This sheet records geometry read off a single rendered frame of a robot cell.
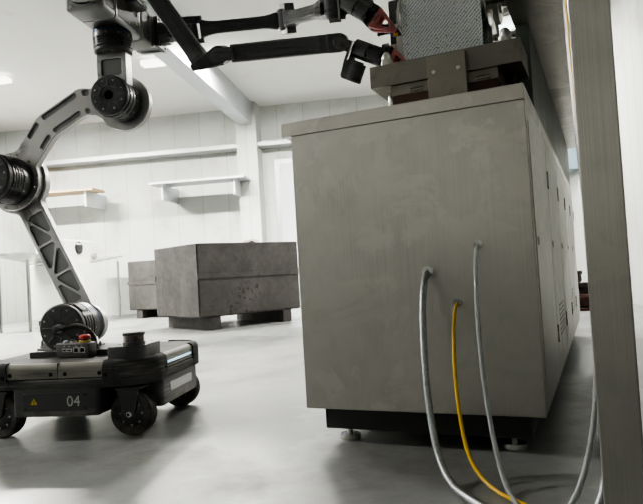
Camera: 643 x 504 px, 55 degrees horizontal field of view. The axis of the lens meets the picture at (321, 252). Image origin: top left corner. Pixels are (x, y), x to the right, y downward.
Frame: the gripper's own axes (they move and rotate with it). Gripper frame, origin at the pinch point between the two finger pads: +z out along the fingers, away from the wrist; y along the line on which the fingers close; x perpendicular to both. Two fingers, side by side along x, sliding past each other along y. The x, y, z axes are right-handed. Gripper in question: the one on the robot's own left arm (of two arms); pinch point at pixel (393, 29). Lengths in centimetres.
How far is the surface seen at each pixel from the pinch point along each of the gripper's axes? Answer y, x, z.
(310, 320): 32, -81, 40
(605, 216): 84, -19, 85
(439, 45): 6.3, 1.7, 18.5
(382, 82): 25.8, -16.7, 17.6
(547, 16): 6.6, 22.2, 40.7
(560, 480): 46, -68, 110
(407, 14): 6.0, 4.9, 4.3
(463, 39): 6.4, 6.4, 23.8
